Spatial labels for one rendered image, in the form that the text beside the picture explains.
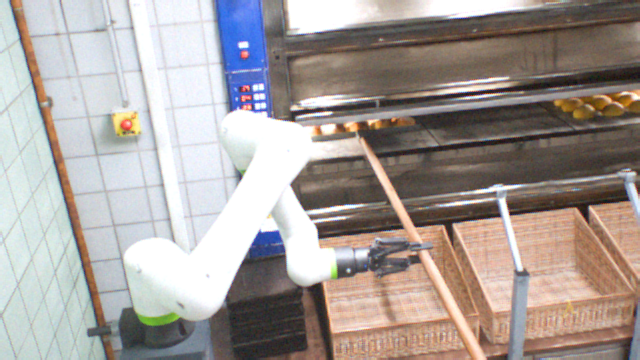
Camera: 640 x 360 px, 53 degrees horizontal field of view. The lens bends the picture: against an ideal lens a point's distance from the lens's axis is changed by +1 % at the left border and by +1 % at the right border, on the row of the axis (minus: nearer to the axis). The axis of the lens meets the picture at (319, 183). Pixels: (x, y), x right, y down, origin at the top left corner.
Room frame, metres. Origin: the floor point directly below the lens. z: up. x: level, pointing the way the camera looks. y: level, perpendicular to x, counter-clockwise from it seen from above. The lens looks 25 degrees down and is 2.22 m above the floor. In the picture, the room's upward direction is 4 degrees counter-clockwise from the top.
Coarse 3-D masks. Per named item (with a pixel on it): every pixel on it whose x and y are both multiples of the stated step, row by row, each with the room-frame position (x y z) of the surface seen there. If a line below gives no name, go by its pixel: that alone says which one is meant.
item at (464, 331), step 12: (372, 156) 2.33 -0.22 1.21; (384, 180) 2.10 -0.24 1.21; (396, 204) 1.91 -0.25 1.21; (408, 216) 1.83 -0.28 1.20; (408, 228) 1.75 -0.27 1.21; (420, 240) 1.67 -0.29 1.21; (420, 252) 1.61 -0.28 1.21; (432, 264) 1.53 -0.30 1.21; (432, 276) 1.48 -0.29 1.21; (444, 288) 1.41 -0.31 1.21; (444, 300) 1.37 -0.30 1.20; (456, 312) 1.31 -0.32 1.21; (456, 324) 1.27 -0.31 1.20; (468, 336) 1.21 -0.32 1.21; (468, 348) 1.18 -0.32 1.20
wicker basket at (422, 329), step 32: (448, 256) 2.27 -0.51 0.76; (320, 288) 2.27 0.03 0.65; (352, 288) 2.28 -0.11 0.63; (384, 288) 2.29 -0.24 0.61; (448, 288) 2.26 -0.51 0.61; (352, 320) 2.11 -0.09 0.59; (384, 320) 2.10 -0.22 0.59; (416, 320) 2.08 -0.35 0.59; (448, 320) 1.90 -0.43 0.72; (352, 352) 1.92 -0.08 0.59; (384, 352) 1.88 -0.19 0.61; (416, 352) 1.89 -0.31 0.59
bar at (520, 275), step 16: (592, 176) 2.09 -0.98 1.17; (608, 176) 2.09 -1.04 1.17; (624, 176) 2.09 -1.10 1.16; (448, 192) 2.04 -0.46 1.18; (464, 192) 2.04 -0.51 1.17; (480, 192) 2.04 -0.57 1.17; (496, 192) 2.04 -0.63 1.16; (512, 192) 2.05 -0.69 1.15; (320, 208) 1.99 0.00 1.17; (336, 208) 1.99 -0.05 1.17; (352, 208) 1.99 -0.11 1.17; (368, 208) 2.00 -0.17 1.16; (512, 240) 1.92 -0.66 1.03; (512, 256) 1.89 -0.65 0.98; (512, 288) 1.85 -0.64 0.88; (512, 304) 1.85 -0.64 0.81; (512, 320) 1.84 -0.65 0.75; (512, 336) 1.83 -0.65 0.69; (512, 352) 1.82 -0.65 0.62
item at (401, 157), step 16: (592, 128) 2.52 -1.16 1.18; (608, 128) 2.51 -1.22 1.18; (624, 128) 2.50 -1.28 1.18; (448, 144) 2.47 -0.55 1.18; (464, 144) 2.46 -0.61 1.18; (480, 144) 2.44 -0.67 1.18; (496, 144) 2.43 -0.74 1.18; (512, 144) 2.44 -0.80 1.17; (528, 144) 2.44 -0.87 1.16; (544, 144) 2.45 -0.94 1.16; (560, 144) 2.46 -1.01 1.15; (320, 160) 2.40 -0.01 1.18; (336, 160) 2.39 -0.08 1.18; (352, 160) 2.38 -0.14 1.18; (368, 160) 2.38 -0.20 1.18; (384, 160) 2.38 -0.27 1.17; (400, 160) 2.39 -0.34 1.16; (416, 160) 2.40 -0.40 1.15
